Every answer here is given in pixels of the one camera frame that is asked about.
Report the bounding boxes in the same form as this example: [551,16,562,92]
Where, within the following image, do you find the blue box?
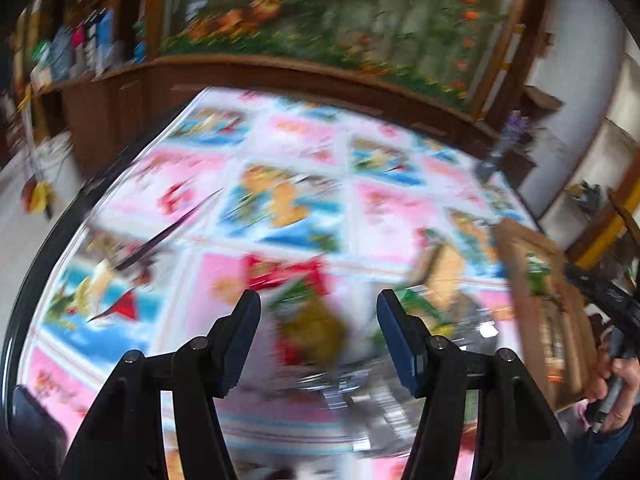
[96,9,114,74]

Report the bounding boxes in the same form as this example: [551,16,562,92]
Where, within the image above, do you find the blue spray bottle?
[132,19,148,64]

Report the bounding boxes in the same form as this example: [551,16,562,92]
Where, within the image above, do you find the silver foil snack packet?
[300,317,482,413]

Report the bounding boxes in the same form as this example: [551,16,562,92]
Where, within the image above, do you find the cardboard box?
[492,217,601,412]

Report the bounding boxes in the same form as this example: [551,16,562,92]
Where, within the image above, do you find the blue water jug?
[50,26,74,79]

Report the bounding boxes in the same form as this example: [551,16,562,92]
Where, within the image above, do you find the yellow white stick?
[19,85,54,219]

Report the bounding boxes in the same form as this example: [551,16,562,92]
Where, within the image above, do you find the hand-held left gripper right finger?
[376,288,576,480]

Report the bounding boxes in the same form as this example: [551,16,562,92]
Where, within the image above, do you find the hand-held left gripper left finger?
[62,289,262,480]

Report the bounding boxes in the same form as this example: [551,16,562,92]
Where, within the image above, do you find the green printed snack packet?
[524,251,555,297]
[394,286,453,338]

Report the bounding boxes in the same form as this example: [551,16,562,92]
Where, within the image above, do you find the low wooden cabinet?
[60,52,538,186]

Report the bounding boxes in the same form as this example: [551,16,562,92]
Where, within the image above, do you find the person's right hand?
[584,354,640,435]

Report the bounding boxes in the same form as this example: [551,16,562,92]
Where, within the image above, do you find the brown wall shelf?
[521,84,567,112]

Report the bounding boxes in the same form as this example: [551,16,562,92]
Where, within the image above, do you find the glass artificial flower display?
[159,0,533,113]

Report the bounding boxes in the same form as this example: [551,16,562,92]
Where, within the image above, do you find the red snack packet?
[244,254,349,369]

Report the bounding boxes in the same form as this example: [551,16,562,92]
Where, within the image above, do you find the grey metal flashlight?
[474,141,507,184]

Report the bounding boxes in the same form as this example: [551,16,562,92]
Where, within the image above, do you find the cracker pack green ends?
[409,241,472,312]

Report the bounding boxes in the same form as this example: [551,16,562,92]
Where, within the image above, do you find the person's right forearm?
[570,419,640,480]

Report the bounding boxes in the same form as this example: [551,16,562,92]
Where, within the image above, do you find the black framed table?
[0,85,551,480]

